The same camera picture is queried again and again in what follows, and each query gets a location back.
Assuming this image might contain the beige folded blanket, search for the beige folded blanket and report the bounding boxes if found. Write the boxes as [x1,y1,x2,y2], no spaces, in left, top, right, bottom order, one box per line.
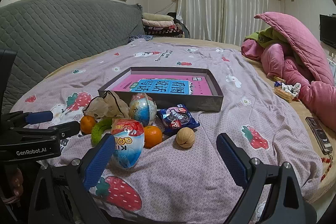
[142,12,174,21]

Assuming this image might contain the red beaded charm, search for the red beaded charm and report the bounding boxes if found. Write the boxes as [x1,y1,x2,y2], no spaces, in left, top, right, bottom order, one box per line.
[320,152,334,182]

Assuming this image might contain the green knitted ring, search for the green knitted ring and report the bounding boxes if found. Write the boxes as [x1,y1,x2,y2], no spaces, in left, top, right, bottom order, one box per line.
[91,118,114,147]

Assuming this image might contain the black television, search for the black television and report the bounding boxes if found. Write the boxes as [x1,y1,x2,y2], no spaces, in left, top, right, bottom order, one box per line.
[319,13,336,48]

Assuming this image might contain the pink folded blanket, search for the pink folded blanket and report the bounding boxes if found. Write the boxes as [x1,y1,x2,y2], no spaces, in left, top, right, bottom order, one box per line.
[142,20,174,28]

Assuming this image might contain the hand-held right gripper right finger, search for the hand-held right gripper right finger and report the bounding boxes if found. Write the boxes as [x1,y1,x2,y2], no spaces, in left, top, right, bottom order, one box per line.
[216,133,318,224]

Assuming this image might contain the plastic-wrapped toy egg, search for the plastic-wrapped toy egg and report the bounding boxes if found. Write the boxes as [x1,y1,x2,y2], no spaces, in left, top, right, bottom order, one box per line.
[110,118,145,169]
[129,92,157,127]

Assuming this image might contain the person's left hand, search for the person's left hand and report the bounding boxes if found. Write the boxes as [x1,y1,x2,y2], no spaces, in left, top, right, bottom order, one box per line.
[7,168,24,197]

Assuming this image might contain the pink quilt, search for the pink quilt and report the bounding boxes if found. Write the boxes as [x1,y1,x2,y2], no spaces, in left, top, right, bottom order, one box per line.
[241,12,336,119]

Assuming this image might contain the white curtain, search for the white curtain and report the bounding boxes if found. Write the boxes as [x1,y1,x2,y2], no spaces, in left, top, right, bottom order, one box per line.
[172,0,268,46]

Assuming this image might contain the orange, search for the orange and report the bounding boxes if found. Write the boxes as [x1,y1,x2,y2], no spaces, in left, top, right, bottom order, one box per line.
[143,126,163,149]
[80,115,97,134]

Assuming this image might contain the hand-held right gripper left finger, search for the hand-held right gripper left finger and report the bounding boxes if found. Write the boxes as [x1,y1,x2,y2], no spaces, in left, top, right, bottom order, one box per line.
[28,133,117,224]

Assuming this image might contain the beige drawstring pouch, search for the beige drawstring pouch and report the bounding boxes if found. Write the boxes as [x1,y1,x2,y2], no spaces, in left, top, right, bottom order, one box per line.
[83,90,130,119]

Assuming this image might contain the walnut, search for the walnut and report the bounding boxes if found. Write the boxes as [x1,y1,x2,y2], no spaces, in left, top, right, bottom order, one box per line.
[176,127,196,149]

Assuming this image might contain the green blanket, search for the green blanket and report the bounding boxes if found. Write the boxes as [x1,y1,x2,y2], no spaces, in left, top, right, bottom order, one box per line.
[245,27,284,47]

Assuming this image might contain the dark patterned cloth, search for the dark patterned cloth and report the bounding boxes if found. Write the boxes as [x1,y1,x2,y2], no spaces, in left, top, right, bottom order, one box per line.
[128,34,156,42]

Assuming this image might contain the checkered folded blanket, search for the checkered folded blanket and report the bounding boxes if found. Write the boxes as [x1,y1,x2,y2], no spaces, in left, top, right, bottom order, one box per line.
[144,25,185,38]

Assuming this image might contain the blue cookie packet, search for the blue cookie packet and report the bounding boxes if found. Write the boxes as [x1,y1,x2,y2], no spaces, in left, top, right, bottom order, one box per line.
[157,105,200,135]

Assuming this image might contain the grey cardboard box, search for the grey cardboard box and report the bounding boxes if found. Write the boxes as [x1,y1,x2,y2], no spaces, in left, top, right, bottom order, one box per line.
[98,67,224,112]

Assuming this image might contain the pink and blue book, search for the pink and blue book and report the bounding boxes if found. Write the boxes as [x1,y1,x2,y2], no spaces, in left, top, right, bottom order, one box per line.
[109,72,214,96]

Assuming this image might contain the black mobile phone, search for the black mobile phone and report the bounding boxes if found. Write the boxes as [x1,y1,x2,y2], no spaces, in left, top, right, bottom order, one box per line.
[305,116,333,155]

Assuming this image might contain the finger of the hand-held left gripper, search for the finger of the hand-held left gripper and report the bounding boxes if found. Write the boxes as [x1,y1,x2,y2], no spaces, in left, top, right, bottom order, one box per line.
[9,121,81,140]
[2,110,54,128]

